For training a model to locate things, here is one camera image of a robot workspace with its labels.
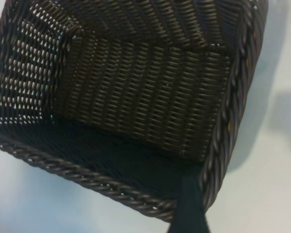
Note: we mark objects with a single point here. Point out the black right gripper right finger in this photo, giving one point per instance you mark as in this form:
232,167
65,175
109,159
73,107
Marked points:
197,213

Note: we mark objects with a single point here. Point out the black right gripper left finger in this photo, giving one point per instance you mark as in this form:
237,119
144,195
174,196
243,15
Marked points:
183,213

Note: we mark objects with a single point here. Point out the dark brown wicker basket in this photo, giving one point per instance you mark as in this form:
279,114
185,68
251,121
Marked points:
148,97

